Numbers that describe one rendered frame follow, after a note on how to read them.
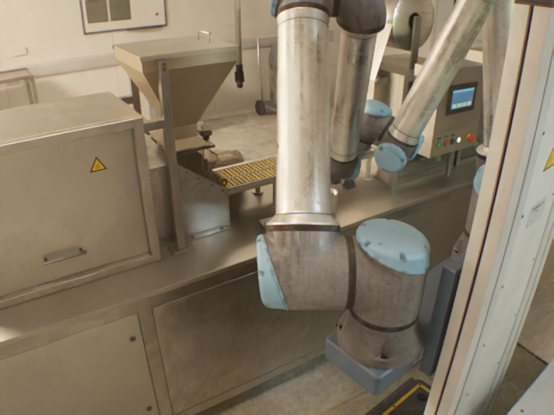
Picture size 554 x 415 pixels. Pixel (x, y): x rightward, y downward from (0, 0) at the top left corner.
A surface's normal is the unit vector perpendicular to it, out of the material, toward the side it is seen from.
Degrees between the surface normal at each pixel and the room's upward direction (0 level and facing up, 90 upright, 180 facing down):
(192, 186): 90
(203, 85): 114
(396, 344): 70
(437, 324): 90
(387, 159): 94
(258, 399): 0
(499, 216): 90
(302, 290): 82
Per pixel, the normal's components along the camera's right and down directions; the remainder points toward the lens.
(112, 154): 0.54, 0.39
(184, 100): 0.49, 0.72
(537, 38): -0.77, 0.29
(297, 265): -0.06, -0.13
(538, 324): 0.00, -0.88
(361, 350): -0.58, 0.05
